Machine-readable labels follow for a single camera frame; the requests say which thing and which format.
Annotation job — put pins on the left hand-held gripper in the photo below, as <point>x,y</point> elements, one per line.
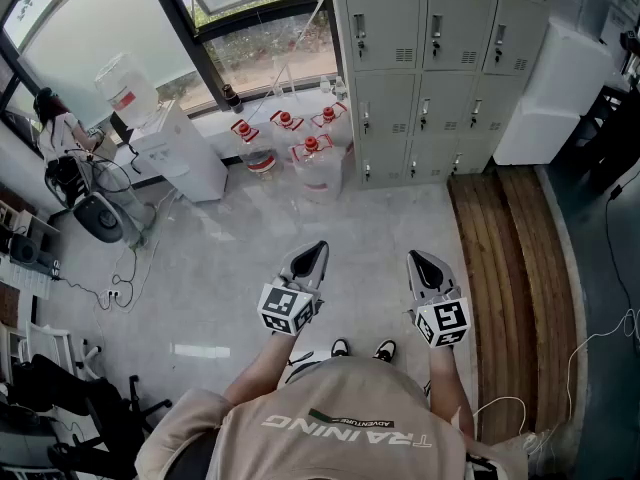
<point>280,308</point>

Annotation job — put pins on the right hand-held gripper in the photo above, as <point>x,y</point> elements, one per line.
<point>447,320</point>

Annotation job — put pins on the grey metal locker cabinet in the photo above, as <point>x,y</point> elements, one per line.
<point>385,18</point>

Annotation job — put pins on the person's right forearm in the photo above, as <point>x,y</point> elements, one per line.
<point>447,388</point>

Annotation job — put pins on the person's left forearm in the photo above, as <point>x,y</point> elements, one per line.
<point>260,368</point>

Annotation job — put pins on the brown wooden plank platform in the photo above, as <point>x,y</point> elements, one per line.
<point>505,293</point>

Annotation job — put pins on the person's right shoe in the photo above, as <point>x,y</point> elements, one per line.
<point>384,350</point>

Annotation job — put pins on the person's shoe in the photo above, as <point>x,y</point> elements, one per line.
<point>340,348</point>
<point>384,350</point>

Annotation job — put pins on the person's left shoe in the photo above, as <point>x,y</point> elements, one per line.
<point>340,348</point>

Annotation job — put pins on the large clear red-capped water jug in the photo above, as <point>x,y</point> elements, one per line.
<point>317,173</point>

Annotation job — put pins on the white water dispenser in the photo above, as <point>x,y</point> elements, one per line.
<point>185,163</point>

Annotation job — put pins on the clear plastic bottle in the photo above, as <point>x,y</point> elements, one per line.
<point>325,85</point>

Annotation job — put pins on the dark bottle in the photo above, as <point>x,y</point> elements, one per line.
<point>231,99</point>

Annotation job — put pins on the person's beige printed t-shirt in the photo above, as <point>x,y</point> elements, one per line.
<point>325,453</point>

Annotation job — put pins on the white power strip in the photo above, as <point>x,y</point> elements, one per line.
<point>110,295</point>

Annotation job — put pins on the black metal furniture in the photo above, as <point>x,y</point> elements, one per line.
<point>610,128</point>

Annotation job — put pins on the black office chair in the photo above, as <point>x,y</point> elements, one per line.
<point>100,408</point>

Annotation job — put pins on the clear dispenser water jug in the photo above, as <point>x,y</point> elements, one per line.
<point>125,88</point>

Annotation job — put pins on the white office chair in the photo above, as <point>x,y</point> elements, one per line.
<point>50,343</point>

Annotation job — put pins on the black window frame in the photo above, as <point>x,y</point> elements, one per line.
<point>185,38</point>

